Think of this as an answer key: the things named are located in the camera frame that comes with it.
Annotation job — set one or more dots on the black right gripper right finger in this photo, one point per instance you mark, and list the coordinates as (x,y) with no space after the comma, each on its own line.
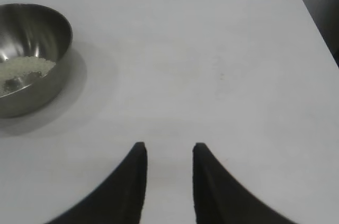
(217,197)

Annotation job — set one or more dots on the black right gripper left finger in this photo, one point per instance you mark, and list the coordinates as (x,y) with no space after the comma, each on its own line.
(119,195)

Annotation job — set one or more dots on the stainless steel mixing bowl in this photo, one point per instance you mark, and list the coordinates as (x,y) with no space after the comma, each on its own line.
(34,30)

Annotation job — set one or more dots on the white uncooked rice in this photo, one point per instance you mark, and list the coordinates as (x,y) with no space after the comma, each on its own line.
(23,67)

